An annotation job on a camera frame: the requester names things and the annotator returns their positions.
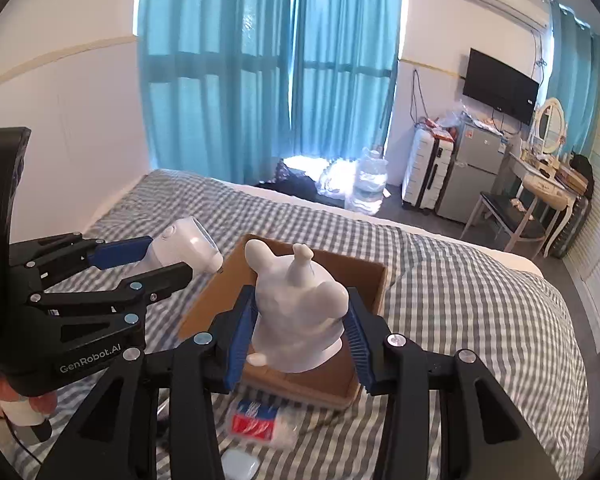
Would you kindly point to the white plaster figure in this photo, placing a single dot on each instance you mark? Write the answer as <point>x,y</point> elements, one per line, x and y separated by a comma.
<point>295,320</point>

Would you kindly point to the clear packet red blue label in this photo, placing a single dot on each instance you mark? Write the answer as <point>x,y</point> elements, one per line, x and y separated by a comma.
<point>254,424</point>

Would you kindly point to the chair with black seat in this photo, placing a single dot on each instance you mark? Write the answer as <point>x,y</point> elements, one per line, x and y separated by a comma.
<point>510,210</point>

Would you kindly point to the white suitcase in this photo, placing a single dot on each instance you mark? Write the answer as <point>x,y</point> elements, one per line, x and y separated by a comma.
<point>425,170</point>

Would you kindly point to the teal curtain beside mirror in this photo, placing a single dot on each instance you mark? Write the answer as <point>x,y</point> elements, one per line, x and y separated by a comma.
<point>577,75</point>

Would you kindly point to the large clear water bottle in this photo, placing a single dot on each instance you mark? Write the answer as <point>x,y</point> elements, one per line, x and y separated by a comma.
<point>367,182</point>

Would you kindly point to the dark ribbed suitcase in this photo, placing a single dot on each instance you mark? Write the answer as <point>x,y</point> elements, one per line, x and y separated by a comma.
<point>572,230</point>

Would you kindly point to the black wall television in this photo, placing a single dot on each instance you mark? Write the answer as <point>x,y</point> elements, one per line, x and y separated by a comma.
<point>500,85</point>

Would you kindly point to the small white round lid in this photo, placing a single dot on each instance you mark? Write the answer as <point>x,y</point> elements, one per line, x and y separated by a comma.
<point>237,465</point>

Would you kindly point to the wide teal window curtain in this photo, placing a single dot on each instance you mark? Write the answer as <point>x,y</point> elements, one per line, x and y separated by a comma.
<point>215,75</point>

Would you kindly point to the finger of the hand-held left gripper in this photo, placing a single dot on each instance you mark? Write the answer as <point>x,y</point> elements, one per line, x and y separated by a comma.
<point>165,277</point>
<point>120,254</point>

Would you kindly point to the narrow teal window curtain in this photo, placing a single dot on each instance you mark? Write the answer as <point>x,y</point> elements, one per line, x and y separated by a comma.
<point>345,60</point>

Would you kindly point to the white oval mirror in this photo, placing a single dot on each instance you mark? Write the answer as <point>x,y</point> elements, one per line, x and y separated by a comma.
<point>550,125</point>

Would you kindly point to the clear plastic bag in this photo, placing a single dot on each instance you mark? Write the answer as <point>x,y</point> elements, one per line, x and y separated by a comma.
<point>335,180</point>

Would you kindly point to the grey mini fridge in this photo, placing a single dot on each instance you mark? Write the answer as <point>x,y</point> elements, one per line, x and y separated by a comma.
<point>472,170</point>

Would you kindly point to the black bag on floor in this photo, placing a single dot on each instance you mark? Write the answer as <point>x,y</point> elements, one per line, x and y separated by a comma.
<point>295,182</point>

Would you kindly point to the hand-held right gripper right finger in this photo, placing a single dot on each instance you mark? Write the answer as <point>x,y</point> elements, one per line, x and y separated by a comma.
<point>357,347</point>

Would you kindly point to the person's left hand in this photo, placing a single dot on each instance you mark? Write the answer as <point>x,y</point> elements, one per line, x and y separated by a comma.
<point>42,402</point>

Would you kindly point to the white dressing table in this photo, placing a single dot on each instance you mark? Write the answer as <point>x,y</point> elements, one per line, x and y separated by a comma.
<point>545,182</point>

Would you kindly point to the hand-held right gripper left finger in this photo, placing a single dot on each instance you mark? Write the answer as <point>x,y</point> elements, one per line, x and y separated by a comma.
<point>244,332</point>

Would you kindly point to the white electric lint shaver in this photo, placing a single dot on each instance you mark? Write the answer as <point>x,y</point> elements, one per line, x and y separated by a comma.
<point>180,246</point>

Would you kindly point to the black bag on dresser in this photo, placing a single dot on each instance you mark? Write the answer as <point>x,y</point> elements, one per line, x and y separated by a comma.
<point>582,172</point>

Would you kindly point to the brown cardboard box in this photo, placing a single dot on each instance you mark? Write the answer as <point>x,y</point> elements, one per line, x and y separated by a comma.
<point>305,385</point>

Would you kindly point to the bed with grey checkered sheet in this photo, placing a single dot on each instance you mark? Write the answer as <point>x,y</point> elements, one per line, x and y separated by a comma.
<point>455,305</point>

